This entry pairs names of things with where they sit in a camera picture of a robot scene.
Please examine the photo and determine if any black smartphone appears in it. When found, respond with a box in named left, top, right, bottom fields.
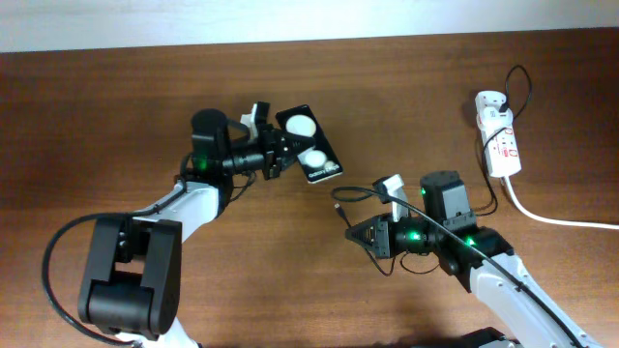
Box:
left=276, top=104, right=343, bottom=184

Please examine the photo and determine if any black USB charging cable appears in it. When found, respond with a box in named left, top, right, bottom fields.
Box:
left=333, top=64, right=534, bottom=277

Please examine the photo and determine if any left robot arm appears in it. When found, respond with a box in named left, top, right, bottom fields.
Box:
left=77, top=102, right=319, bottom=347

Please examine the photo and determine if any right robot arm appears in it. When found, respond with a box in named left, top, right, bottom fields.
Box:
left=332, top=171, right=599, bottom=347

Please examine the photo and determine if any white USB charger adapter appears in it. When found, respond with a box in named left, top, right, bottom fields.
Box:
left=477, top=106, right=514, bottom=131

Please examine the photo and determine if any white power strip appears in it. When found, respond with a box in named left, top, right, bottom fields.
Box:
left=475, top=91, right=521, bottom=178

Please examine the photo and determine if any left black camera cable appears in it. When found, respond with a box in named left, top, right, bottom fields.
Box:
left=41, top=154, right=194, bottom=347

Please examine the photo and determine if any black camera cable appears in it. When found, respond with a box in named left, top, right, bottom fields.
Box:
left=41, top=154, right=194, bottom=347
left=331, top=186, right=589, bottom=348

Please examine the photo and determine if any right black camera cable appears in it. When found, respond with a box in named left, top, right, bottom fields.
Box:
left=331, top=186, right=589, bottom=348

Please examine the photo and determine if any white power strip cord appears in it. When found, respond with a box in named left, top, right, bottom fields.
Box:
left=500, top=175, right=619, bottom=231

